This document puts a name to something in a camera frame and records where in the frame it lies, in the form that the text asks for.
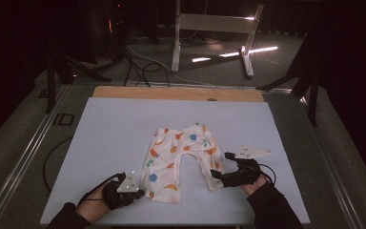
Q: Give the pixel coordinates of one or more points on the person's left hand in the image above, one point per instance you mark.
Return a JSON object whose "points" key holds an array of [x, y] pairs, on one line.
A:
{"points": [[92, 206]]}

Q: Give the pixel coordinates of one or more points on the person's right hand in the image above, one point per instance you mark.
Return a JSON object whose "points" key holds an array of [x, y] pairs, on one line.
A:
{"points": [[255, 188]]}

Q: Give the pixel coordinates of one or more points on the aluminium floor rail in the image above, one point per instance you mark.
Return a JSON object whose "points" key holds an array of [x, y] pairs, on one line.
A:
{"points": [[25, 159], [330, 162]]}

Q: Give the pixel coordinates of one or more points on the black metal stand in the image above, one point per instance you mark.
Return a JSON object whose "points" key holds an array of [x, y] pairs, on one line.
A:
{"points": [[313, 95], [52, 79]]}

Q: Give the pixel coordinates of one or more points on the white fruit-print baby pants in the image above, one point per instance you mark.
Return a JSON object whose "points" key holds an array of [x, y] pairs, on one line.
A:
{"points": [[165, 159]]}

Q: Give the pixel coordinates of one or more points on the white metal desk frame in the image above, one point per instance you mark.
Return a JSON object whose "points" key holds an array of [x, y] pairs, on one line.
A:
{"points": [[216, 24]]}

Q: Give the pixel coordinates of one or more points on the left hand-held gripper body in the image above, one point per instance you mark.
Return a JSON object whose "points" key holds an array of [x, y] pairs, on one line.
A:
{"points": [[120, 195]]}

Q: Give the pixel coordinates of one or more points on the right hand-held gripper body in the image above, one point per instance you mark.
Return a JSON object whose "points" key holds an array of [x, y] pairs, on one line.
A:
{"points": [[244, 175]]}

